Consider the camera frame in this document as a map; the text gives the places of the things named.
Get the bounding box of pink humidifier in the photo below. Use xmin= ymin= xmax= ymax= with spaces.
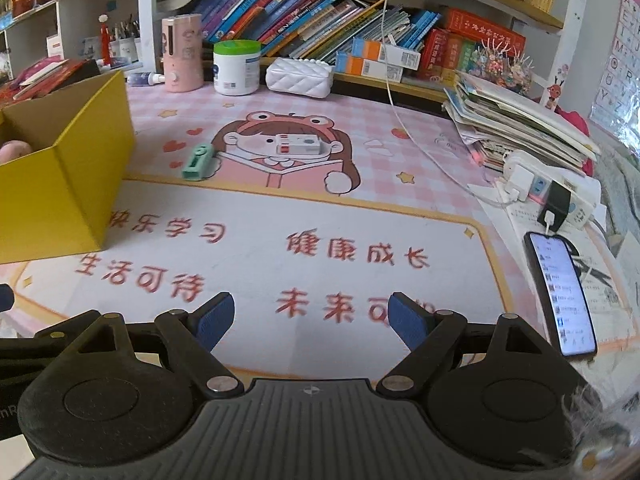
xmin=161 ymin=14 xmax=205 ymax=93

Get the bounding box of alphabet wall poster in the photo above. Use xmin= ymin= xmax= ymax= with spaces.
xmin=590 ymin=0 xmax=640 ymax=136

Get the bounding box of mint green correction tape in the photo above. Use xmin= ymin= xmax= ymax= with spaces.
xmin=181 ymin=144 xmax=215 ymax=181

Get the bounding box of pink plush ball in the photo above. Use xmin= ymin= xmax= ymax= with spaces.
xmin=0 ymin=140 xmax=35 ymax=165

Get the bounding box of white booklet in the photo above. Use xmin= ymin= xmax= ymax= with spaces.
xmin=12 ymin=60 xmax=71 ymax=90

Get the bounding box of black smartphone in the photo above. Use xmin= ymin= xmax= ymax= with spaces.
xmin=522 ymin=231 xmax=598 ymax=358

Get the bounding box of pink checkered desk mat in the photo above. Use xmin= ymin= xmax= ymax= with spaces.
xmin=0 ymin=80 xmax=551 ymax=391

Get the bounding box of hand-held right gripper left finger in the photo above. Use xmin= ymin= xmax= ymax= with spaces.
xmin=75 ymin=292 xmax=246 ymax=401

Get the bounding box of row of blue and red books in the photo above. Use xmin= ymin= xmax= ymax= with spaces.
xmin=192 ymin=0 xmax=443 ymax=63

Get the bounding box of red deer figure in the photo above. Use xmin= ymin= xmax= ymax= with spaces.
xmin=542 ymin=72 xmax=563 ymax=111

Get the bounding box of magenta cloth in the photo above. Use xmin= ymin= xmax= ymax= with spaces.
xmin=555 ymin=107 xmax=591 ymax=136

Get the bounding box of black charger plug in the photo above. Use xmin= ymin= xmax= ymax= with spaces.
xmin=537 ymin=180 xmax=573 ymax=233

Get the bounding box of white canister with green lid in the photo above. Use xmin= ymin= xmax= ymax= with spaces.
xmin=212 ymin=40 xmax=262 ymax=97

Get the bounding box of white charger plug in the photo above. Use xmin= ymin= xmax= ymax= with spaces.
xmin=507 ymin=165 xmax=536 ymax=201

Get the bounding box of white quilted pouch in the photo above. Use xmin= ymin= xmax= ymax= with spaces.
xmin=265 ymin=57 xmax=335 ymax=99

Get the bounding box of orange and white box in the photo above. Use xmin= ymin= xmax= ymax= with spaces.
xmin=352 ymin=37 xmax=421 ymax=68
xmin=334 ymin=52 xmax=403 ymax=83

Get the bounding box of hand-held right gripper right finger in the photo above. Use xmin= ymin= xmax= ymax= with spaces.
xmin=375 ymin=291 xmax=551 ymax=403

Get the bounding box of stack of booklets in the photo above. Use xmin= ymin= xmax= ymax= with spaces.
xmin=442 ymin=72 xmax=601 ymax=176

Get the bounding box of yellow cardboard box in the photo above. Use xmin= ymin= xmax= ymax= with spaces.
xmin=0 ymin=70 xmax=137 ymax=265

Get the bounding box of colourful beaded ornament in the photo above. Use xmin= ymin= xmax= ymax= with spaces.
xmin=472 ymin=35 xmax=533 ymax=96

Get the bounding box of white cable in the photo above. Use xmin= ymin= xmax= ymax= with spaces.
xmin=380 ymin=0 xmax=516 ymax=208

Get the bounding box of clear plastic bag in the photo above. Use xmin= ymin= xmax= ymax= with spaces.
xmin=560 ymin=380 xmax=640 ymax=480

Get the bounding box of white wooden bookshelf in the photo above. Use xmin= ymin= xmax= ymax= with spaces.
xmin=137 ymin=0 xmax=586 ymax=106

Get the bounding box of red tassel ornament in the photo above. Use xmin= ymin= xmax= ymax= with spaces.
xmin=99 ymin=12 xmax=112 ymax=66

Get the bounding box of red boxed book set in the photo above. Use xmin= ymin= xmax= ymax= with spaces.
xmin=425 ymin=7 xmax=526 ymax=83

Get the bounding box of white pen holder with pens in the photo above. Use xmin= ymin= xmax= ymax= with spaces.
xmin=109 ymin=20 xmax=141 ymax=63

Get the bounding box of small white and red box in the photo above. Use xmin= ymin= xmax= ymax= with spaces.
xmin=274 ymin=134 xmax=323 ymax=157

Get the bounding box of white cubby shelf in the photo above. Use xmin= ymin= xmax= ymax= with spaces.
xmin=0 ymin=0 xmax=141 ymax=73

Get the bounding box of white power strip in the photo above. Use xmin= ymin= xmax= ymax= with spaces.
xmin=502 ymin=150 xmax=601 ymax=231

